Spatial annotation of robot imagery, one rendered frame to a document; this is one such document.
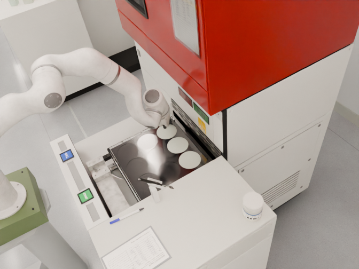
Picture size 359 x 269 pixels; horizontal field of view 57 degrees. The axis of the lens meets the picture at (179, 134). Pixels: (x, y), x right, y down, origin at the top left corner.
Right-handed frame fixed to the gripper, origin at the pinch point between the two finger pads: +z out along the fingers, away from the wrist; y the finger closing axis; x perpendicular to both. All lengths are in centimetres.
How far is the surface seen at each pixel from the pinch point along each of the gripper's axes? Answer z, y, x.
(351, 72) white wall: 90, -75, 115
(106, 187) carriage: -12.4, 36.3, -21.9
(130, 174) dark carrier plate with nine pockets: -11.6, 29.9, -11.5
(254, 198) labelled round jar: -33, 38, 42
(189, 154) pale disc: -5.8, 17.7, 13.3
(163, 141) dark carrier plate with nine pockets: -3.0, 11.5, -0.2
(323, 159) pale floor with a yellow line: 106, -10, 97
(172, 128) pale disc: 0.8, 3.4, 2.4
